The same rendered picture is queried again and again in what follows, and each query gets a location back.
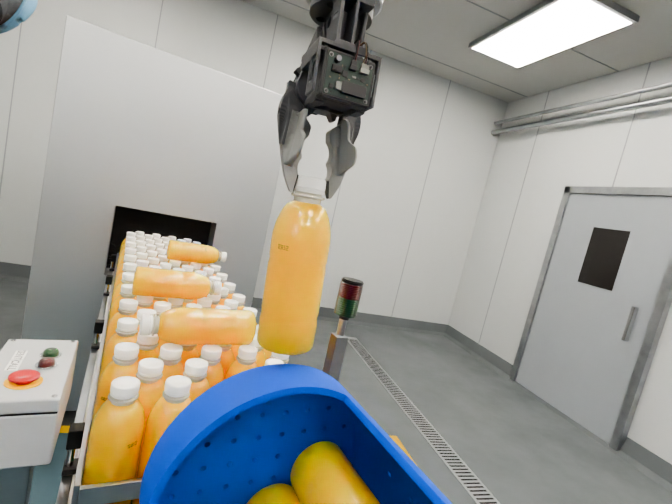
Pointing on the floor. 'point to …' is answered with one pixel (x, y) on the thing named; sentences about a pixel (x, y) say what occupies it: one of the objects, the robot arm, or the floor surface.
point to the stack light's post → (335, 355)
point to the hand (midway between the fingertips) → (309, 184)
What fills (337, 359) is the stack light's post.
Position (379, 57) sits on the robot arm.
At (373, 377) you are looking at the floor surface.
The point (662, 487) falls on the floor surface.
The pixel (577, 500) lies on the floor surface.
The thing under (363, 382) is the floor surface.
